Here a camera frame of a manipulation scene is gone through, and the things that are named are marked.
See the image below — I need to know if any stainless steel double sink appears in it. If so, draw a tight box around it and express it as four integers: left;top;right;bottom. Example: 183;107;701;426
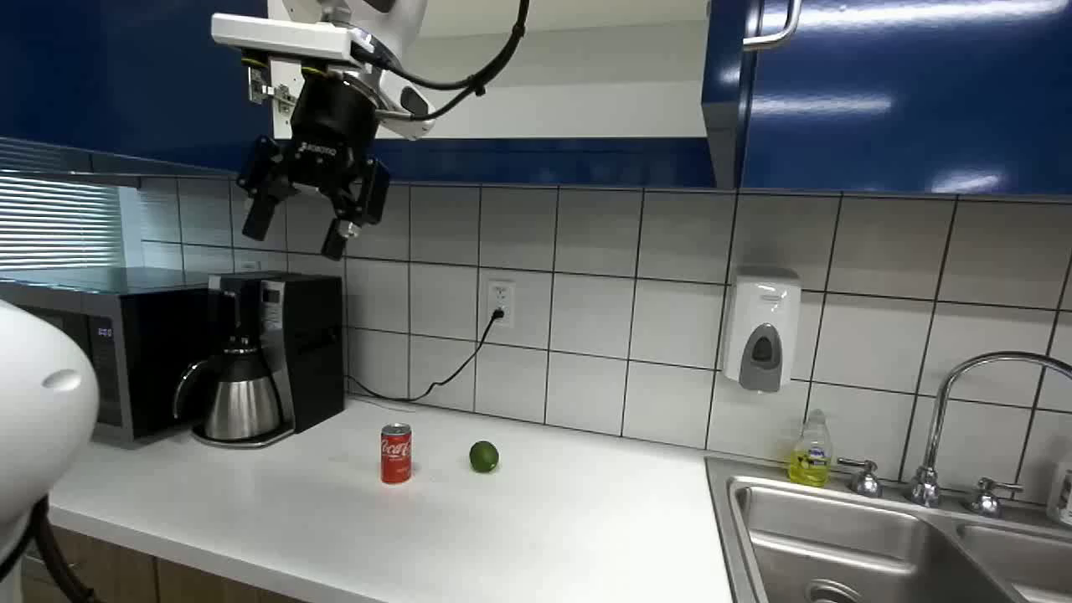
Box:
703;456;1072;603

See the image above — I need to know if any blue cabinet door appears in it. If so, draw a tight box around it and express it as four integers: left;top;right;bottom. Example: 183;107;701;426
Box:
701;0;1072;201
0;0;273;177

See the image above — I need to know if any green lime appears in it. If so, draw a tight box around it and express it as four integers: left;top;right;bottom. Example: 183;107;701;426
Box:
465;440;501;477

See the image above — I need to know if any chrome sink faucet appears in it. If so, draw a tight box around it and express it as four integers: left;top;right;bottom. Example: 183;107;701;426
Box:
842;350;1072;519

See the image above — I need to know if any black power cord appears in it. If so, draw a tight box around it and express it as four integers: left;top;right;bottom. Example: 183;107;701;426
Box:
343;307;510;408

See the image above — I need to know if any yellow dish soap bottle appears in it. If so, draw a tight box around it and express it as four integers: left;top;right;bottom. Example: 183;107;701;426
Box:
784;406;838;490

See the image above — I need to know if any black coffee maker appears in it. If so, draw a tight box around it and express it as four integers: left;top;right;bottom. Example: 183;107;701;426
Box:
203;272;347;451

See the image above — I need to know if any black microwave oven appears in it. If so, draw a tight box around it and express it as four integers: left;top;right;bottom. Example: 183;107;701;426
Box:
0;272;234;445

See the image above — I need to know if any black base cable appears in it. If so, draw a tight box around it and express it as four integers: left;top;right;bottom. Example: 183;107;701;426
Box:
0;494;101;603

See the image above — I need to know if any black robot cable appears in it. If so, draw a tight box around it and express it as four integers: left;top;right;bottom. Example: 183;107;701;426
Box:
347;0;532;120

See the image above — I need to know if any white wall soap dispenser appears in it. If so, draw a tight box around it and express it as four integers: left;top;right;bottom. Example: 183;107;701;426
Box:
719;268;807;395

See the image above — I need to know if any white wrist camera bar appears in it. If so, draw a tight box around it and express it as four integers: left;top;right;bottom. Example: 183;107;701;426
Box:
209;10;362;66

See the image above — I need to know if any silver cabinet door handle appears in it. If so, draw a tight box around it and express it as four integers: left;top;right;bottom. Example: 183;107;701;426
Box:
740;0;807;55

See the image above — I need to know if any red Coca-Cola can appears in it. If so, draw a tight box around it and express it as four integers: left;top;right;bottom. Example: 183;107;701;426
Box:
377;419;414;486

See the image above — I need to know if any steel coffee carafe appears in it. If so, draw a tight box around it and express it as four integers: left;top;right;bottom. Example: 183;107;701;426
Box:
169;331;289;445

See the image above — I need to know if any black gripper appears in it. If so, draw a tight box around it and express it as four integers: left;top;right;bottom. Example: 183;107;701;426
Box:
234;72;394;266

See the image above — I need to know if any white wall outlet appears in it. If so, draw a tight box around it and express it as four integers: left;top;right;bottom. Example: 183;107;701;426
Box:
482;274;522;337

